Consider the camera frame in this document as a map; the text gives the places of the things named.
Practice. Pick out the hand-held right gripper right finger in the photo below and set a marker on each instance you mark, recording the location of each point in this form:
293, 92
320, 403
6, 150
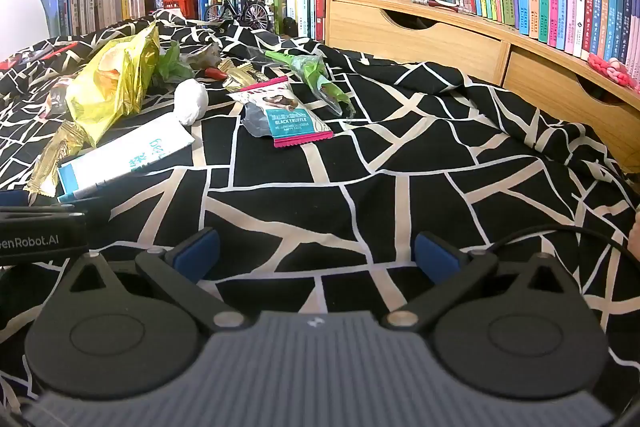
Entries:
435, 257

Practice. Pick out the pink knitted item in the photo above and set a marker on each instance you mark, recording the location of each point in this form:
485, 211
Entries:
612, 69

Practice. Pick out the white teal-print box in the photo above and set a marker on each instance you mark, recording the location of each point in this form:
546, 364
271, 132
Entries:
125, 157

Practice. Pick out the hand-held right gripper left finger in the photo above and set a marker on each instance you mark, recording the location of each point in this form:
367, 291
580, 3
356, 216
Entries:
197, 254

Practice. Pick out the wooden desktop organiser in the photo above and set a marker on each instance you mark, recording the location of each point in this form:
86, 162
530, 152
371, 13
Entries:
515, 38

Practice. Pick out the clear green plastic wrapper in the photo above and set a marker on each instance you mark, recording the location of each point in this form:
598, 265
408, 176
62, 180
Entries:
310, 72

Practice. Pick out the yellow snack bag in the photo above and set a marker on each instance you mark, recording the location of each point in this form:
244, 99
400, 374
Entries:
110, 92

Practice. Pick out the red white pen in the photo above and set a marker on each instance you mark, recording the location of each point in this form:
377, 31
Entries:
435, 2

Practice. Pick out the narrow wooden drawer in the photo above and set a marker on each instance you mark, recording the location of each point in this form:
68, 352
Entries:
550, 82

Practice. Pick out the small red wrapper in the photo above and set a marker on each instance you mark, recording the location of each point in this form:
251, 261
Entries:
214, 73

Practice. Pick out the miniature black bicycle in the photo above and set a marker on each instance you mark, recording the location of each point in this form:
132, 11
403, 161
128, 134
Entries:
240, 0

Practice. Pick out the wide wooden drawer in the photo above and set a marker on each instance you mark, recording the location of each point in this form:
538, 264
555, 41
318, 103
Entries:
425, 44

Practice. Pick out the long gold candy wrapper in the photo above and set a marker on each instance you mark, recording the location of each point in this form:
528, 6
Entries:
55, 157

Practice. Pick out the small gold candy wrappers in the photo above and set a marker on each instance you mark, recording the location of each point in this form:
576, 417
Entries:
240, 77

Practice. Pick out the black white patterned blanket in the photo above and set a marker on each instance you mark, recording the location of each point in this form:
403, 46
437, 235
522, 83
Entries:
400, 157

